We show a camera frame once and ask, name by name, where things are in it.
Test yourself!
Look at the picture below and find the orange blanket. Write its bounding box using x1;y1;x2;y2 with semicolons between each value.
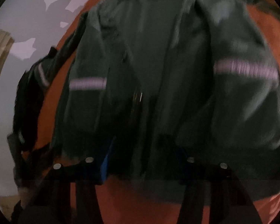
21;0;280;224

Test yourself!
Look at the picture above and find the dark green fleece jacket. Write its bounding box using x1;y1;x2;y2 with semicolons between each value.
29;0;280;201

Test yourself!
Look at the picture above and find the beige curtain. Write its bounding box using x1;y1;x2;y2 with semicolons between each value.
0;26;14;126

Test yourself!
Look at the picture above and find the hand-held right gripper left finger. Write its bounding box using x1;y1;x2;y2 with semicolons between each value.
17;142;117;224

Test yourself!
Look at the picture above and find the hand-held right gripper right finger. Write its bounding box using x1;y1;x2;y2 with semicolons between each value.
176;147;263;224

